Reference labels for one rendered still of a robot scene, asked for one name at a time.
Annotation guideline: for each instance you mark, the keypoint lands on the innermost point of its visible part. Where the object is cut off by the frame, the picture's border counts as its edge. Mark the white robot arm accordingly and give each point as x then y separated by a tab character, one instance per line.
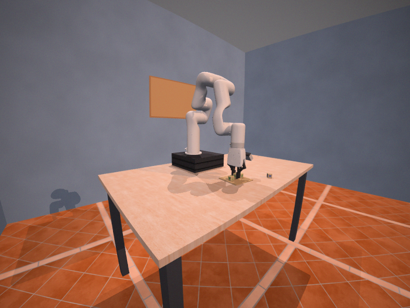
200	102

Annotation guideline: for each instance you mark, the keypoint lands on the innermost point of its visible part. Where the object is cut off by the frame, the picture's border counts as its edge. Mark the tan flat mat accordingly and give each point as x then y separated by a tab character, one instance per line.
236	181

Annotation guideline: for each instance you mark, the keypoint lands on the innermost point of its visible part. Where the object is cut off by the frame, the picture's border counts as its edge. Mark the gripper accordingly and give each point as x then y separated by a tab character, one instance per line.
236	158

